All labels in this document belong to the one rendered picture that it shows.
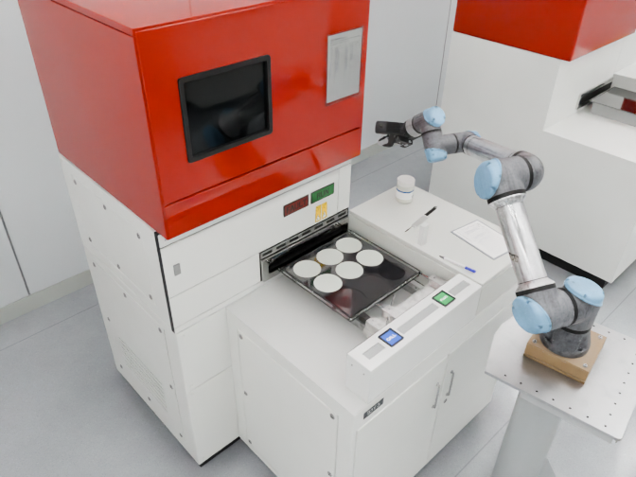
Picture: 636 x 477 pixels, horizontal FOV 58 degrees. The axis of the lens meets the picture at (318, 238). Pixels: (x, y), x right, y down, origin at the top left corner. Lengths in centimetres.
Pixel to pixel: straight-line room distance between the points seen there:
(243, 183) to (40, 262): 188
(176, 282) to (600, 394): 134
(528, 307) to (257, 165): 90
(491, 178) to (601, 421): 77
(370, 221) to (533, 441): 97
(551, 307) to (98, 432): 199
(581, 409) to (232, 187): 122
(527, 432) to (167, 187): 147
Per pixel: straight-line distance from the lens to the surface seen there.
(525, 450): 231
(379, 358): 170
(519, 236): 180
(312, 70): 183
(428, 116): 215
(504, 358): 198
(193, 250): 185
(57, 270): 351
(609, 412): 195
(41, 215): 332
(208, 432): 245
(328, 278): 204
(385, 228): 220
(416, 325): 181
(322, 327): 197
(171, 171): 161
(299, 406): 198
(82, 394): 303
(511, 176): 182
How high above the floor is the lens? 219
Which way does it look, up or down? 35 degrees down
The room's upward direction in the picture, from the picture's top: 1 degrees clockwise
